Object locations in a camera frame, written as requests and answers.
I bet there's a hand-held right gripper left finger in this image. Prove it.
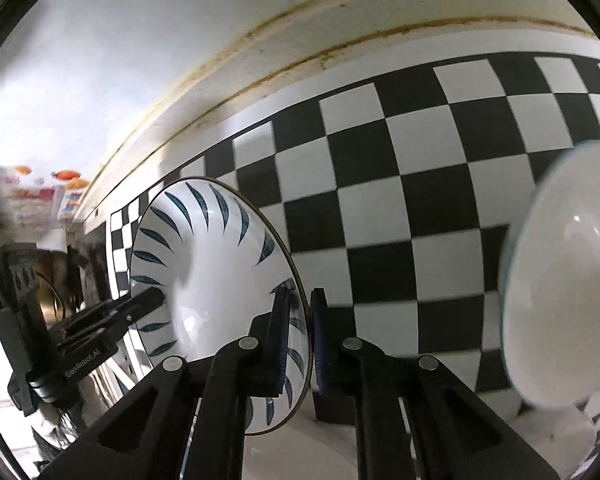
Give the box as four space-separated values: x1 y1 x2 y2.
40 284 293 480

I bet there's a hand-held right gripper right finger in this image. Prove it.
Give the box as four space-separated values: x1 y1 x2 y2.
310 287 561 480

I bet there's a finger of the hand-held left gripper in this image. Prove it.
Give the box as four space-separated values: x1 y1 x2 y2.
55 286 166 347

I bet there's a white plate blue leaf pattern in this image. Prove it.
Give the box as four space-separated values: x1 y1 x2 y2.
129 176 313 436

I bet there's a black white checkered tablecloth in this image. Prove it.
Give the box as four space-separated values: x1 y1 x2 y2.
107 52 600 480

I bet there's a colourful printed packaging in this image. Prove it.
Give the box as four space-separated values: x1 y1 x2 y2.
0 162 91 233

